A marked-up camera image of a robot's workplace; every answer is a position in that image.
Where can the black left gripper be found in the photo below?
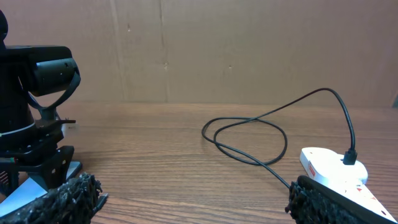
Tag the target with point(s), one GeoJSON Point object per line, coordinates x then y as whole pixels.
{"type": "Point", "coordinates": [34, 150]}

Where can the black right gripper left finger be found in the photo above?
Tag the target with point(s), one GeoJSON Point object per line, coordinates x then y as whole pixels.
{"type": "Point", "coordinates": [74, 202]}

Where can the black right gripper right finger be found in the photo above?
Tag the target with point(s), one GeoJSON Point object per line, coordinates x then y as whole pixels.
{"type": "Point", "coordinates": [311, 202]}

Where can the blue Galaxy smartphone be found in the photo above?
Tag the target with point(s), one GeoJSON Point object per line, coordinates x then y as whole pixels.
{"type": "Point", "coordinates": [34, 186]}

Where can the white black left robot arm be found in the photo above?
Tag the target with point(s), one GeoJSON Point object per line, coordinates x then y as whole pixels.
{"type": "Point", "coordinates": [35, 80]}

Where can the white charger plug adapter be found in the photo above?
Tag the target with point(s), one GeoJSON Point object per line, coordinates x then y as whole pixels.
{"type": "Point", "coordinates": [329, 165]}

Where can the white power strip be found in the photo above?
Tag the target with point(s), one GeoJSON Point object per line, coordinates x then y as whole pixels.
{"type": "Point", "coordinates": [354, 190]}

